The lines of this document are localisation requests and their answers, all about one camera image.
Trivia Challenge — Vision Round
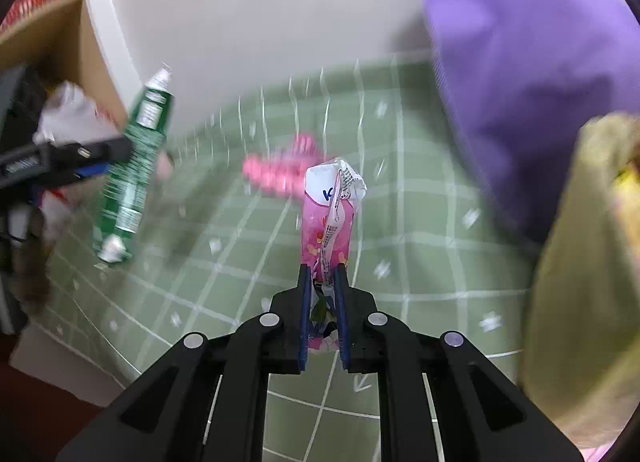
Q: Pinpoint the green white milk carton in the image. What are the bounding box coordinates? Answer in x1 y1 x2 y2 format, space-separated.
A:
93 66 174 264

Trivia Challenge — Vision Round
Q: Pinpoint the pink drink carton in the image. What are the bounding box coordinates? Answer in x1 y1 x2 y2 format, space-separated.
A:
300 158 367 352

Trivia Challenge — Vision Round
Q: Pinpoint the white plastic trash bag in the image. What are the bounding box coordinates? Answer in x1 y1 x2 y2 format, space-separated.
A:
32 82 120 231

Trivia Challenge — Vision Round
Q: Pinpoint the wooden shelf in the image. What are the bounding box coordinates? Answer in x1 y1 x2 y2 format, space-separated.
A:
1 0 127 126

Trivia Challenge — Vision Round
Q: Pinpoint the green grid bed sheet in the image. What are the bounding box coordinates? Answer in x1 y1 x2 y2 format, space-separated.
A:
40 58 535 461

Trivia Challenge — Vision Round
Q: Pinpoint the pink caterpillar toy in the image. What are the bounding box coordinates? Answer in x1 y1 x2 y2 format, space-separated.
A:
242 134 322 199

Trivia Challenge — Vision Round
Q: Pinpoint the purple pillow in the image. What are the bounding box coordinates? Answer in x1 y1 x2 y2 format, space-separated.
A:
422 0 639 242

